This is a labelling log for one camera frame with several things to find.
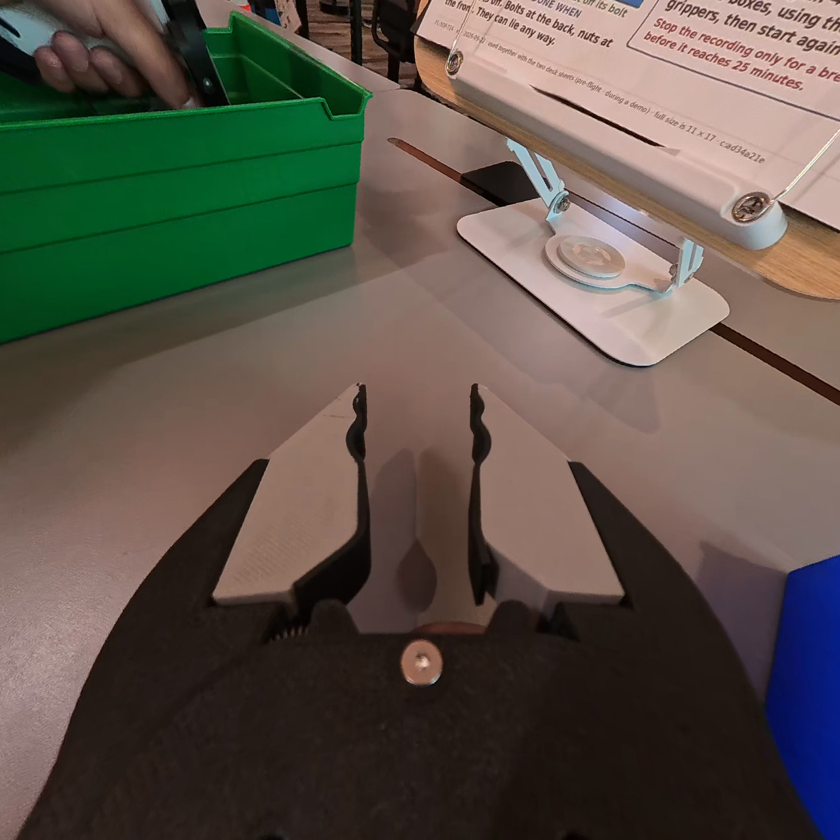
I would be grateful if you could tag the blue plastic bin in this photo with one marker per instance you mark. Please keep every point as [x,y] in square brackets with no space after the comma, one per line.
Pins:
[807,689]

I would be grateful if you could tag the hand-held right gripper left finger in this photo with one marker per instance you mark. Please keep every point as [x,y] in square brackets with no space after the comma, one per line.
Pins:
[295,512]

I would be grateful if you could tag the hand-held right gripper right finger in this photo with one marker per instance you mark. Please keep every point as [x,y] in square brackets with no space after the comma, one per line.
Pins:
[538,525]

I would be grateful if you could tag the printed instruction sheet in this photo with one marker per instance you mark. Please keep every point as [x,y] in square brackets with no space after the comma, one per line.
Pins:
[656,85]

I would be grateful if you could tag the person's left hand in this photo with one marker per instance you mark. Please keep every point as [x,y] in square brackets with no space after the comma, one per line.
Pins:
[131,59]

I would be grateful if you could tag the white and wooden document stand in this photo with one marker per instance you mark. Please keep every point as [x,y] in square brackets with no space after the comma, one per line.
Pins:
[656,328]

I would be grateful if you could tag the black office chair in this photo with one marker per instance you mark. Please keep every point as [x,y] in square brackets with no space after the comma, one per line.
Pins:
[394,39]

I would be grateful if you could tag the green plastic bin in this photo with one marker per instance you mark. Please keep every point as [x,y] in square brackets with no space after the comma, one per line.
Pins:
[164,216]

